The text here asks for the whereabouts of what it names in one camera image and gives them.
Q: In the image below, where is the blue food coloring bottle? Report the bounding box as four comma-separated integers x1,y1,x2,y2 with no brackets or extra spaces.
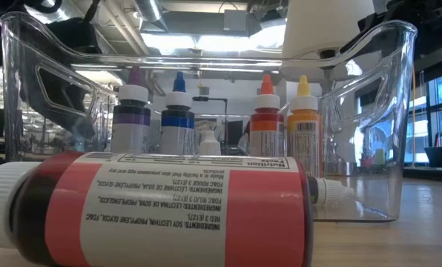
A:
159,70,196,156

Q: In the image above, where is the large red food coloring bottle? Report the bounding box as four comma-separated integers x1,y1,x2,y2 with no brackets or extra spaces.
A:
0,151,314,267

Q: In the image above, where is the white shade table lamp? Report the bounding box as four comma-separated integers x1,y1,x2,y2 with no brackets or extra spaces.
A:
280,0,377,177

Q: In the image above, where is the black computer monitor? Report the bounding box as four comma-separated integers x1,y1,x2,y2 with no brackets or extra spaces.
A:
226,120,245,148

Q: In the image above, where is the silver ventilation duct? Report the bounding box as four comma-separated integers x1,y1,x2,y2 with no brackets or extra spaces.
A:
133,0,170,33

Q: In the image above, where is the orange food coloring bottle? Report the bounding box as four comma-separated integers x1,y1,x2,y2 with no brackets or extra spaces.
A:
248,73,286,157

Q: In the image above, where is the small white-capped dropper bottle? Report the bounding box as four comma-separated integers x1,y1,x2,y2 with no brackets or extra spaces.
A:
198,129,222,156

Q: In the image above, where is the clear plastic bin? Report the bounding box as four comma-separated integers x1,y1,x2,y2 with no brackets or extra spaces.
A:
0,10,418,223

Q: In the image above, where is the purple food coloring bottle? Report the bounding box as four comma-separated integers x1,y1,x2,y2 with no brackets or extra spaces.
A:
109,65,152,155

